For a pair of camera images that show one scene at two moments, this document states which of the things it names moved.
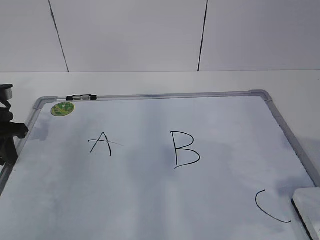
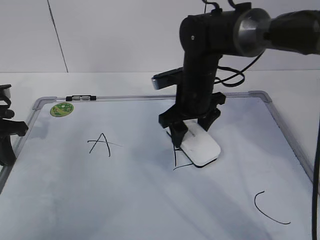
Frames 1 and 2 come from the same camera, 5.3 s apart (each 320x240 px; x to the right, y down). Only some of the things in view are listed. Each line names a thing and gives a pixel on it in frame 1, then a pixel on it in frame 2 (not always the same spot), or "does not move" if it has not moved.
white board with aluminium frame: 190,166 does not move
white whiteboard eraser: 306,202 → 200,147
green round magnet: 62,109 does not move
